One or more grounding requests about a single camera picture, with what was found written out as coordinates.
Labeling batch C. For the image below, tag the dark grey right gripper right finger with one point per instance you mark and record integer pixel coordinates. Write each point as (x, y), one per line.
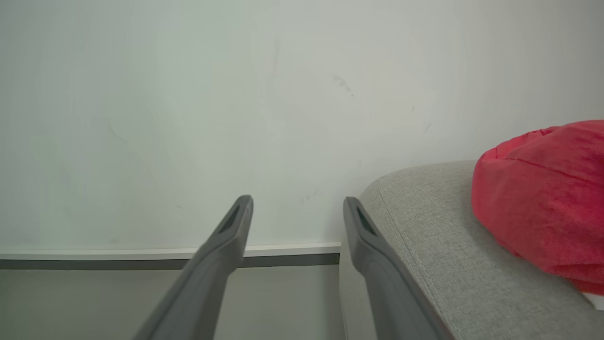
(382, 278)

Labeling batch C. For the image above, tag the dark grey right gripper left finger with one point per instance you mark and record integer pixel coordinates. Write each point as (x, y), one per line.
(207, 274)

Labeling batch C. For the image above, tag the red garment with white hood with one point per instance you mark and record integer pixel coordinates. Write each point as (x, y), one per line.
(547, 203)

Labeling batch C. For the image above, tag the grey fabric sofa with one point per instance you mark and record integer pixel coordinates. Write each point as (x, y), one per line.
(453, 264)

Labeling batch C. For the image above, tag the white baseboard strip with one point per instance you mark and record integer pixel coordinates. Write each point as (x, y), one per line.
(118, 257)

